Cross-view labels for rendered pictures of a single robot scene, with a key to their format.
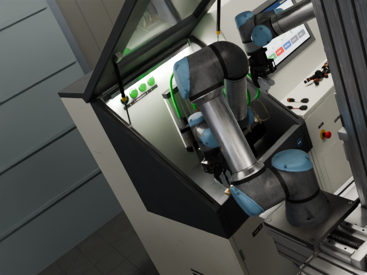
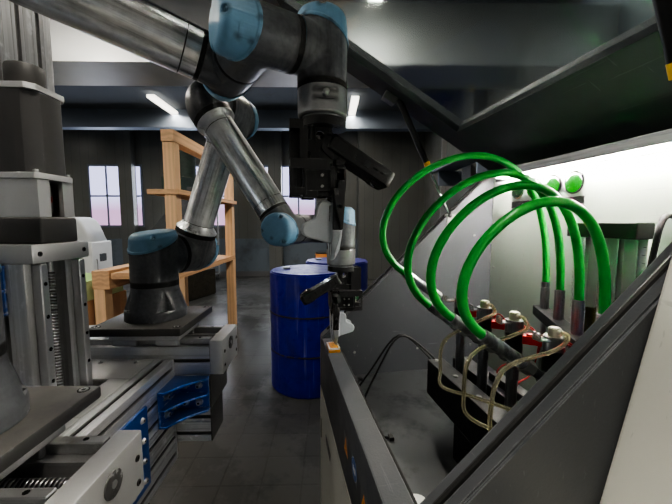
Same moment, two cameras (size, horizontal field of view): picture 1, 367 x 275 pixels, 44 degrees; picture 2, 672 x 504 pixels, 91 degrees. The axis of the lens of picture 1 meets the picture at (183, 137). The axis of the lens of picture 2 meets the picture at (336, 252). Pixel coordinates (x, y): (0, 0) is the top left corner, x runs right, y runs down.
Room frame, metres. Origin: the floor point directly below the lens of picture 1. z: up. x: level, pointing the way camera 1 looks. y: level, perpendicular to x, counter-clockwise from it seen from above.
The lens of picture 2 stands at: (2.02, -0.88, 1.29)
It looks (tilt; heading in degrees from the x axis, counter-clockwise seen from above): 5 degrees down; 114
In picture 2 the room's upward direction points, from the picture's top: straight up
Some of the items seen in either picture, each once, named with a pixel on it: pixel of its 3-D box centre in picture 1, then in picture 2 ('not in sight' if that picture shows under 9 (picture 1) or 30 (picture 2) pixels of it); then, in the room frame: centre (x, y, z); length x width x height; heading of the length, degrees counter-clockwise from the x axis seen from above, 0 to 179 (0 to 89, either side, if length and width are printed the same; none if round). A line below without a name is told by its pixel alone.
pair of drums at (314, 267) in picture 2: not in sight; (324, 313); (0.72, 1.74, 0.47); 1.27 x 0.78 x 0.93; 108
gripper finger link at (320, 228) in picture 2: (268, 83); (321, 231); (1.79, -0.43, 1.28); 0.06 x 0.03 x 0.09; 34
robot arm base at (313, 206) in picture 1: (304, 200); (156, 297); (1.21, -0.28, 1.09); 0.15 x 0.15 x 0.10
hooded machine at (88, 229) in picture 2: not in sight; (84, 254); (-4.75, 2.78, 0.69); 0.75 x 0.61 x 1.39; 23
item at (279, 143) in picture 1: (265, 175); (351, 426); (1.78, -0.27, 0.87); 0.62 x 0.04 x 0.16; 124
